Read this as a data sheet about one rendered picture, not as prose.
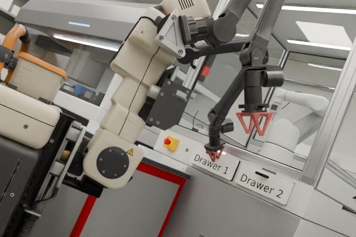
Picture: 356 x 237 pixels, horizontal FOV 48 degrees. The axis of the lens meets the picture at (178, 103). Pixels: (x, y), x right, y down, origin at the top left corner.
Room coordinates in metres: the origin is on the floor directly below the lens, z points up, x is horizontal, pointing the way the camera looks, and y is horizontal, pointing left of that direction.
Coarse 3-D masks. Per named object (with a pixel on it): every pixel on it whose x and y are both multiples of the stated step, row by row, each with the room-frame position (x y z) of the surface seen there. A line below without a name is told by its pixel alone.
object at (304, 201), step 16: (160, 144) 2.47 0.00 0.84; (192, 144) 2.31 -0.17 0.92; (240, 160) 2.08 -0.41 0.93; (304, 192) 1.81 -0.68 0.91; (288, 208) 1.84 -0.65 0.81; (304, 208) 1.79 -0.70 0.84; (320, 208) 1.90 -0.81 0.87; (336, 208) 2.04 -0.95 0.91; (320, 224) 1.95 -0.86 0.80; (336, 224) 2.10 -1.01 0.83; (352, 224) 2.27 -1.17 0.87
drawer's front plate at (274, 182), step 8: (240, 168) 2.04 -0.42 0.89; (248, 168) 2.01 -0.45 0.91; (256, 168) 1.98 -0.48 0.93; (240, 176) 2.03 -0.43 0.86; (248, 176) 2.00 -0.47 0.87; (256, 176) 1.97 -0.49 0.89; (272, 176) 1.92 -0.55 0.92; (240, 184) 2.02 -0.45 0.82; (248, 184) 1.99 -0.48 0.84; (256, 184) 1.96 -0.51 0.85; (264, 184) 1.93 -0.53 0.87; (272, 184) 1.90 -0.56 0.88; (280, 184) 1.88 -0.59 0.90; (288, 184) 1.85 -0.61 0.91; (256, 192) 1.95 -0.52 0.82; (264, 192) 1.92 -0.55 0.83; (272, 192) 1.89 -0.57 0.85; (280, 192) 1.87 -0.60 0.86; (288, 192) 1.84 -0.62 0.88; (280, 200) 1.86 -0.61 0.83
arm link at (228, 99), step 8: (264, 56) 1.75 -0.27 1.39; (264, 64) 1.77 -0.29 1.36; (240, 72) 1.85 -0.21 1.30; (240, 80) 1.84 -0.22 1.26; (232, 88) 1.88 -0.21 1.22; (240, 88) 1.87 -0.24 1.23; (224, 96) 1.91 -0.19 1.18; (232, 96) 1.89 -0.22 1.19; (216, 104) 1.95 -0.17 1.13; (224, 104) 1.91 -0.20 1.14; (232, 104) 1.93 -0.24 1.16; (216, 112) 1.94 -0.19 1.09; (224, 112) 1.93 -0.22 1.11; (216, 120) 1.95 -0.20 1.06; (224, 120) 1.97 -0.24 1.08
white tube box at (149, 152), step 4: (144, 148) 2.12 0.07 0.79; (148, 148) 2.19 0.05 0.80; (144, 152) 2.11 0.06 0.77; (148, 152) 2.11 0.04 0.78; (152, 152) 2.13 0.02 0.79; (156, 152) 2.15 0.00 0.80; (148, 156) 2.12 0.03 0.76; (152, 156) 2.13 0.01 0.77; (156, 156) 2.16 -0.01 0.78; (160, 156) 2.18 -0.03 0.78; (160, 160) 2.19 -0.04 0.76
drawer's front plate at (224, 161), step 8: (200, 152) 2.22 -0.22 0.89; (192, 160) 2.24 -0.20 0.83; (208, 160) 2.17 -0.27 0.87; (216, 160) 2.14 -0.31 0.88; (224, 160) 2.10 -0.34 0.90; (232, 160) 2.07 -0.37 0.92; (208, 168) 2.16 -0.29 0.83; (216, 168) 2.12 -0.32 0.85; (224, 168) 2.09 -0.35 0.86; (232, 168) 2.06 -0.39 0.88; (224, 176) 2.08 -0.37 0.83; (232, 176) 2.06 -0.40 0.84
